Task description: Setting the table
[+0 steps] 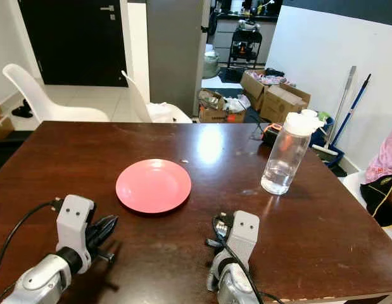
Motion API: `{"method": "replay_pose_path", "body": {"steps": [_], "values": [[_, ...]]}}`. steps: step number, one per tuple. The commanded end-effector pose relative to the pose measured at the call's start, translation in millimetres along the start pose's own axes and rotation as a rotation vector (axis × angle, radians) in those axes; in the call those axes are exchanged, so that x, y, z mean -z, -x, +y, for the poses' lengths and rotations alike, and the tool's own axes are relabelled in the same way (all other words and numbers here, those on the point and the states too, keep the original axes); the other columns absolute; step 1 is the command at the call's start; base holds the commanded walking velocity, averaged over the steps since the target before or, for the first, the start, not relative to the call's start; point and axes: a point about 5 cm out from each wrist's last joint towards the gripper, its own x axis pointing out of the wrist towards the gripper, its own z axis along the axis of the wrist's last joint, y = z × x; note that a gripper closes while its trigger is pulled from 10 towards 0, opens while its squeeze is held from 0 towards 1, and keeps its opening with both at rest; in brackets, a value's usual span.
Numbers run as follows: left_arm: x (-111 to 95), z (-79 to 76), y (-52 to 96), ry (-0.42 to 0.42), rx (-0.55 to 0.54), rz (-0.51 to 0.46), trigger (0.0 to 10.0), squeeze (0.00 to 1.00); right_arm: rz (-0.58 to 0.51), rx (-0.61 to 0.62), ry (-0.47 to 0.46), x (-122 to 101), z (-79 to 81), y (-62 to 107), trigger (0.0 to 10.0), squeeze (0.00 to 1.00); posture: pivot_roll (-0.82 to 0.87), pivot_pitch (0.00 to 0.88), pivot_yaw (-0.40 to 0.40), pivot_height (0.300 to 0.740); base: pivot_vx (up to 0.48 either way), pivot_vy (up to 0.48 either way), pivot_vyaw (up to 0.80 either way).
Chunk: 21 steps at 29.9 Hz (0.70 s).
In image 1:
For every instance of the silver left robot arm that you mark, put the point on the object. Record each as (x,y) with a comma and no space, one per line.
(44,282)

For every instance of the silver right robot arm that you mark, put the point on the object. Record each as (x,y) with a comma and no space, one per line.
(233,286)

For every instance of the pink round plate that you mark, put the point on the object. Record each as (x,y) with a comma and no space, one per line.
(153,185)

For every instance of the clear bottle white lid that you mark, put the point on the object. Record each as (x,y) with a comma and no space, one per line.
(284,158)

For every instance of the orange black device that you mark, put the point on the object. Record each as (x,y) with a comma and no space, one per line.
(271,133)

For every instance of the white plastic chair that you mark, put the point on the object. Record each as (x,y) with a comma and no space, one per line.
(137,100)
(354,187)
(56,109)

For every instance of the white plastic bag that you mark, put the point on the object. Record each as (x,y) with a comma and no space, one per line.
(159,111)

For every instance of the printed open cardboard box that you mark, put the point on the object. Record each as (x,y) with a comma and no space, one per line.
(218,114)

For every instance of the black shoes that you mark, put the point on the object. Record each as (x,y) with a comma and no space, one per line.
(23,109)

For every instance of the flat open cardboard box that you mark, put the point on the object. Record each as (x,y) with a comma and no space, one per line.
(0,123)

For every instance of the blue dustpan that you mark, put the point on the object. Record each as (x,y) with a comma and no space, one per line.
(325,142)

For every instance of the closed brown cardboard box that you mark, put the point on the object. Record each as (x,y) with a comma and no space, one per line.
(283,102)

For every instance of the cardboard box with pink contents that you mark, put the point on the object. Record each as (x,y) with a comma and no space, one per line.
(254,85)

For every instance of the silver pot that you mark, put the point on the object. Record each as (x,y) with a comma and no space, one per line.
(210,63)

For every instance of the person in pink top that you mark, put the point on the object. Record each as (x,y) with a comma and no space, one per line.
(384,171)

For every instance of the black door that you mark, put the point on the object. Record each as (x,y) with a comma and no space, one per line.
(72,44)

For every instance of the tall grey cabinet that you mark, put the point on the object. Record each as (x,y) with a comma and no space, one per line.
(173,54)

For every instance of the black trolley with appliance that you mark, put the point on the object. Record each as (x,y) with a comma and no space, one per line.
(245,44)

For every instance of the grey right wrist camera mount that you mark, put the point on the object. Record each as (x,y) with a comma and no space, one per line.
(243,234)

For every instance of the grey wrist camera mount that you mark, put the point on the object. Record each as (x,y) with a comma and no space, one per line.
(243,234)
(74,221)

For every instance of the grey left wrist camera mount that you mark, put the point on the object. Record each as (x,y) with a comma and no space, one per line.
(74,221)

